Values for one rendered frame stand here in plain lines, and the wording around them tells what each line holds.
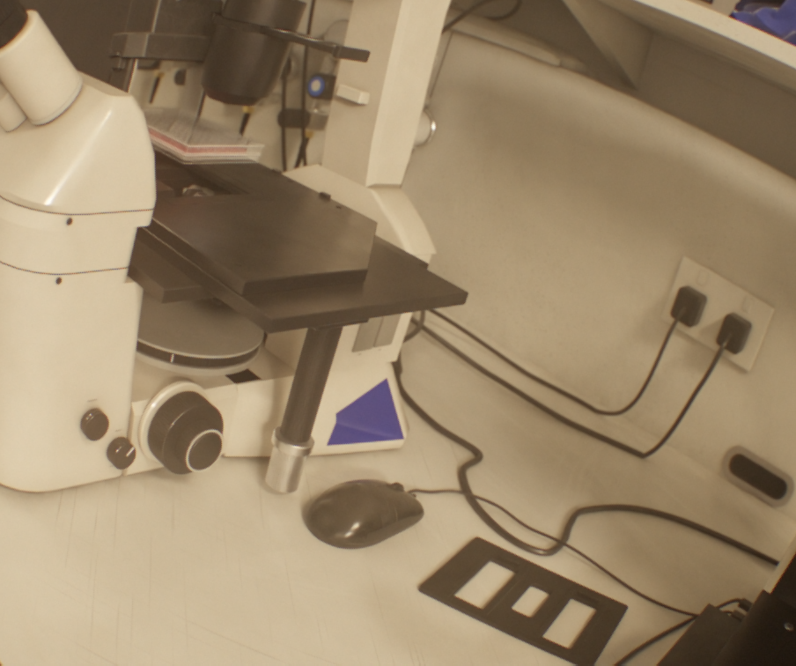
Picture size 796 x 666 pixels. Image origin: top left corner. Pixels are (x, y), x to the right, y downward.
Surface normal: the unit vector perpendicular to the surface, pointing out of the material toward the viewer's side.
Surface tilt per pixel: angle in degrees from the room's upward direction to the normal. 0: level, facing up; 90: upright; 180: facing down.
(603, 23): 90
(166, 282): 0
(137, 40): 82
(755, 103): 90
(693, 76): 90
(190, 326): 0
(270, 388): 48
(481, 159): 90
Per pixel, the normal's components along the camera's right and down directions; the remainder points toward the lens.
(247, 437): 0.50, 0.44
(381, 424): 0.73, -0.26
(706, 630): 0.29, -0.89
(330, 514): -0.23, -0.57
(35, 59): 0.70, 0.47
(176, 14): 0.78, 0.25
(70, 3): -0.59, 0.04
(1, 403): -0.04, 0.36
